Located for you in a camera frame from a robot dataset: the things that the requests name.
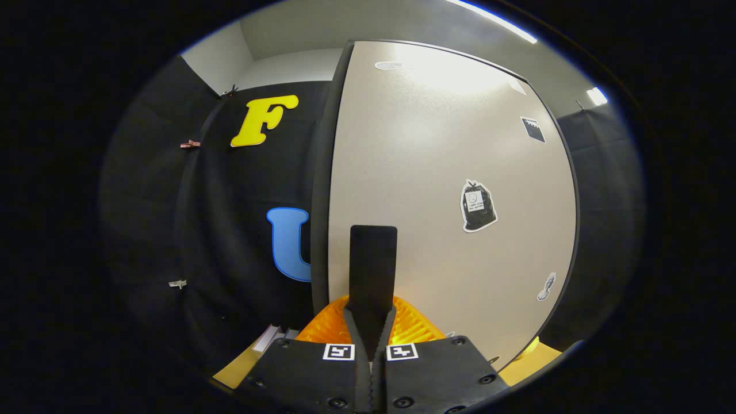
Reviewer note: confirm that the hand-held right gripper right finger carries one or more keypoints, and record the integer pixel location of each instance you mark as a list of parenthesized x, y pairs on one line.
[(380, 379)]

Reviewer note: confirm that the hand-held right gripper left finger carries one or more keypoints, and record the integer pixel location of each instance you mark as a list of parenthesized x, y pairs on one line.
[(362, 379)]

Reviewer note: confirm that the dark grey cabinet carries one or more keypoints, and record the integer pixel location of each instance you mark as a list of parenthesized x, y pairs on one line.
[(322, 230)]

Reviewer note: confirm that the beige cabinet door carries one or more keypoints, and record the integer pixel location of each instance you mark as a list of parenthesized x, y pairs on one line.
[(437, 172)]

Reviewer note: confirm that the black backdrop cloth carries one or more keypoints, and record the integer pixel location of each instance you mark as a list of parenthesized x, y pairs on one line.
[(218, 230)]

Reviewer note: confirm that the white clip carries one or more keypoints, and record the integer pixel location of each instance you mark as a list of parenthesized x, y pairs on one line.
[(177, 283)]

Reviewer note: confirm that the copper clip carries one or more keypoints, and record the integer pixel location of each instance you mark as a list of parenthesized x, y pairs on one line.
[(190, 144)]

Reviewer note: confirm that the black clip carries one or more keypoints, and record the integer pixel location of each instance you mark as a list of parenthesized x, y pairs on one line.
[(230, 91)]

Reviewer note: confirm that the small ceiling light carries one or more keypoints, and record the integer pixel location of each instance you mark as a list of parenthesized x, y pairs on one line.
[(597, 96)]

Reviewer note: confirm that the long ceiling light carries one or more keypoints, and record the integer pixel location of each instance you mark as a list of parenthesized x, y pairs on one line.
[(494, 20)]

